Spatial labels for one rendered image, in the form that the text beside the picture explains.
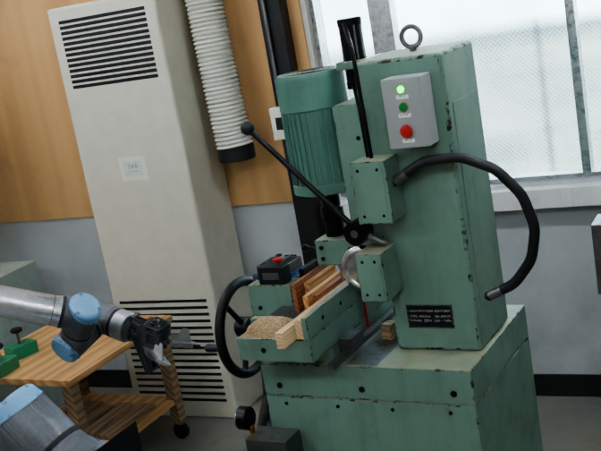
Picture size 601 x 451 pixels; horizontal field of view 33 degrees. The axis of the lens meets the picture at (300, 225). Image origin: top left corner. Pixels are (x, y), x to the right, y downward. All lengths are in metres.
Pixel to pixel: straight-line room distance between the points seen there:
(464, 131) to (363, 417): 0.74
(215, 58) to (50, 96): 1.00
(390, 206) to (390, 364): 0.40
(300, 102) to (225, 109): 1.56
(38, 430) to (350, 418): 0.76
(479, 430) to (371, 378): 0.29
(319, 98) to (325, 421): 0.81
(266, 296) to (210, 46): 1.55
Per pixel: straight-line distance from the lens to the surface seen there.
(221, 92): 4.03
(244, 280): 2.85
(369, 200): 2.34
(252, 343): 2.50
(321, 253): 2.63
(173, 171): 4.08
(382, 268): 2.37
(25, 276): 4.78
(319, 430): 2.62
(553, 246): 3.91
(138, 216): 4.23
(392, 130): 2.30
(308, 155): 2.51
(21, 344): 4.03
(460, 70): 2.40
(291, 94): 2.50
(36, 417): 2.58
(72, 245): 4.88
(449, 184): 2.35
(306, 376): 2.56
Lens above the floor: 1.71
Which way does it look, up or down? 13 degrees down
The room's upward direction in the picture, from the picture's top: 10 degrees counter-clockwise
